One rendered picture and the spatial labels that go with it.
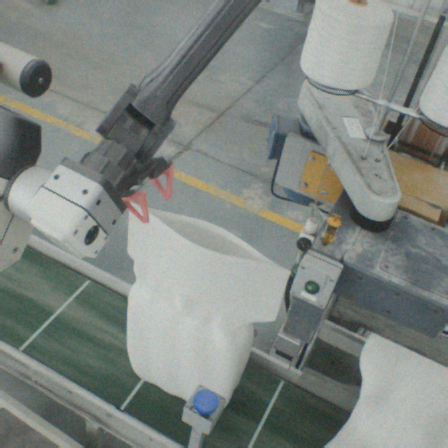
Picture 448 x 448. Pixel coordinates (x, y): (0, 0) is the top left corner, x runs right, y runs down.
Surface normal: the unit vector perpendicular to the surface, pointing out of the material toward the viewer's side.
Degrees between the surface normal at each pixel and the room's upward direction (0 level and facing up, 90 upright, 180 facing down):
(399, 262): 0
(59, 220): 30
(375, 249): 0
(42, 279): 0
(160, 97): 80
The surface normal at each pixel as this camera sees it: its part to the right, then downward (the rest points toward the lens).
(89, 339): 0.15, -0.73
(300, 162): -0.45, 0.55
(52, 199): -0.12, -0.37
